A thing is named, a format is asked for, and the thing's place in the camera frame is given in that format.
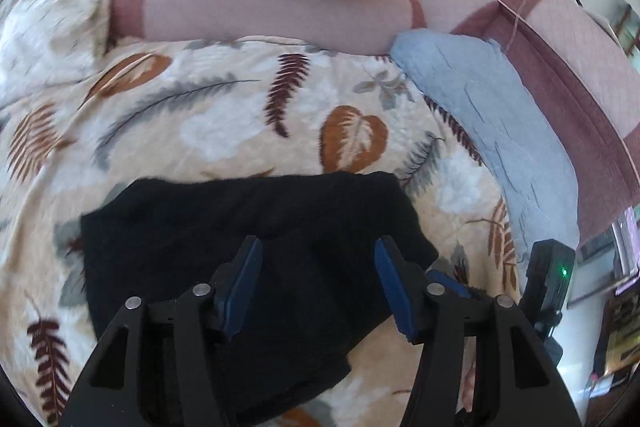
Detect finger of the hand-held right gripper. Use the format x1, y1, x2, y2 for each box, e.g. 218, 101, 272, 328
425, 269, 497, 303

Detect thin beige cord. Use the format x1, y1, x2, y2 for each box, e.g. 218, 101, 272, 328
442, 0, 640, 185

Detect white sprig print quilt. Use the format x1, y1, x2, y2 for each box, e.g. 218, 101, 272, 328
0, 0, 132, 108

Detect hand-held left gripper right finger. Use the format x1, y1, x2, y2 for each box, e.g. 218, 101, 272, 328
374, 236, 583, 427

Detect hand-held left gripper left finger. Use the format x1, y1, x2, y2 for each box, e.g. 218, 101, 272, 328
59, 235, 264, 427

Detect black pants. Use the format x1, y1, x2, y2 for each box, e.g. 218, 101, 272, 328
80, 172, 440, 427

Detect leaf print fleece blanket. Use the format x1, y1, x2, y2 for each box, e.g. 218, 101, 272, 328
0, 34, 531, 427

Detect pink padded headboard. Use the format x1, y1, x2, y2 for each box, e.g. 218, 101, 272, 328
109, 0, 640, 243

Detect light blue folded cloth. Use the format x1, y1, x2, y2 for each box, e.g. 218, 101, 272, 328
389, 29, 581, 268

